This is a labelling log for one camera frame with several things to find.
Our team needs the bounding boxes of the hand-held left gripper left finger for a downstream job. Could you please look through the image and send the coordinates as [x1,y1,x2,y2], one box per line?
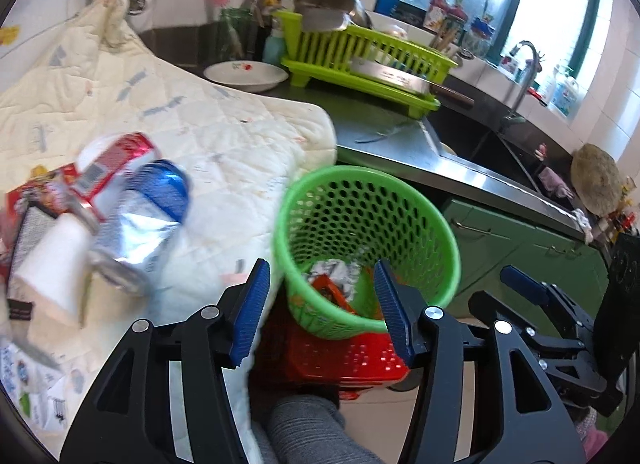
[60,258,273,464]

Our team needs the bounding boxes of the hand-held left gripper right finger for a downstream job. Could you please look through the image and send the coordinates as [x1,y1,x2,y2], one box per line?
[372,259,588,464]

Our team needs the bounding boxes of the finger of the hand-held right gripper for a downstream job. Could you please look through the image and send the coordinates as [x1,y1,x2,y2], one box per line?
[500,265,598,325]
[467,290,543,342]

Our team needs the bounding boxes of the green perforated plastic basket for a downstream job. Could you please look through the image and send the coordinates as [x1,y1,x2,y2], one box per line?
[272,165,462,341]

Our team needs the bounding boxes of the green cabinet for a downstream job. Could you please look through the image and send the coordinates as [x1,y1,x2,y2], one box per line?
[440,196,616,325]

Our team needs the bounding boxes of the orange wrapper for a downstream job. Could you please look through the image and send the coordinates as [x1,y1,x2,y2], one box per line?
[312,274,358,315]

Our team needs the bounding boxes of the crumpled silver wrapper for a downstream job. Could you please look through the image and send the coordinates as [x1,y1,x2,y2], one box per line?
[305,259,363,295]

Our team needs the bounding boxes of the red plastic crate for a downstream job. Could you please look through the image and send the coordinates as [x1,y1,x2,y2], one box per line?
[250,314,416,400]

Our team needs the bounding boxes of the round brown scrubber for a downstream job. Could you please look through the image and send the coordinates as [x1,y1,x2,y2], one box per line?
[570,144,623,217]

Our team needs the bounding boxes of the person's grey trouser leg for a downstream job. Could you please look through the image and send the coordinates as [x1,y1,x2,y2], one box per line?
[250,394,386,464]

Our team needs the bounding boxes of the blue and silver drink can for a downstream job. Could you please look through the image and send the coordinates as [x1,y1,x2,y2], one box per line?
[87,160,193,297]

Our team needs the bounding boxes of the steel sink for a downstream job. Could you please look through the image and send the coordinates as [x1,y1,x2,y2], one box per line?
[430,104,546,189]

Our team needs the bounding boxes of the white soap bottle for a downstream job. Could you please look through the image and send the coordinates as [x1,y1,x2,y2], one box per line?
[550,71,581,117]

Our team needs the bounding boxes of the red drink can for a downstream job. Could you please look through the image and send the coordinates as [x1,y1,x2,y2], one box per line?
[75,131,163,222]

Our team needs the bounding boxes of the steel faucet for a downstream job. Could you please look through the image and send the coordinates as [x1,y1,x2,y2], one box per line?
[502,40,543,125]

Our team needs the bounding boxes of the cream quilted blanket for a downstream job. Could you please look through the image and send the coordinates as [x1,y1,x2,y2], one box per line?
[0,0,338,464]

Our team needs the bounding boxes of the printed paper leaflet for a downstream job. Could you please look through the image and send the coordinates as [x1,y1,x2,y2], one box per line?
[0,339,76,432]

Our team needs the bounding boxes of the steel cleaver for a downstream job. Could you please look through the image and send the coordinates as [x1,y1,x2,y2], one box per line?
[350,58,476,107]

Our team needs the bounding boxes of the white plate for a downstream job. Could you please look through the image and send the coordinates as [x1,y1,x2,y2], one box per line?
[203,60,291,93]

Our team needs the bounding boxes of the red snack packet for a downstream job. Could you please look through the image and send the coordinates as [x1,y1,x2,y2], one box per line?
[0,166,81,285]

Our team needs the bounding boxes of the green plastic dish rack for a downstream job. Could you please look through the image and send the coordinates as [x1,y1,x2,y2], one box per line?
[272,10,460,119]

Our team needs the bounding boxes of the teal bottle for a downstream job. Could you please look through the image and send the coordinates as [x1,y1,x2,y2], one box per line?
[263,26,287,64]

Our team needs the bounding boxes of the green utensil holder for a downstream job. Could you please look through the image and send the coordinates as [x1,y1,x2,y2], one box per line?
[217,8,256,62]

